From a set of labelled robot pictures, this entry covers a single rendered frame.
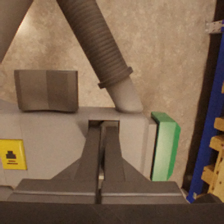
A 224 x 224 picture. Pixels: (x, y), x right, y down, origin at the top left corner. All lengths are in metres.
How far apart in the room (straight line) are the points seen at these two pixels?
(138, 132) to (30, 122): 0.11
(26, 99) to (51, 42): 0.95
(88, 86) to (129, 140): 1.00
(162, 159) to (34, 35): 1.03
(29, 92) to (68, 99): 0.04
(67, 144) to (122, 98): 0.08
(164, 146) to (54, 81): 0.13
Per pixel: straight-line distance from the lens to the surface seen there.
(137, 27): 1.32
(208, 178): 1.89
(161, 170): 0.20
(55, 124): 0.17
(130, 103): 0.17
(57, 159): 0.18
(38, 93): 0.17
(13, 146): 0.19
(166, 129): 0.18
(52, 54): 1.10
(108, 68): 0.16
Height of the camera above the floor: 1.10
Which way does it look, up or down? 61 degrees down
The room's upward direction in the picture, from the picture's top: 124 degrees clockwise
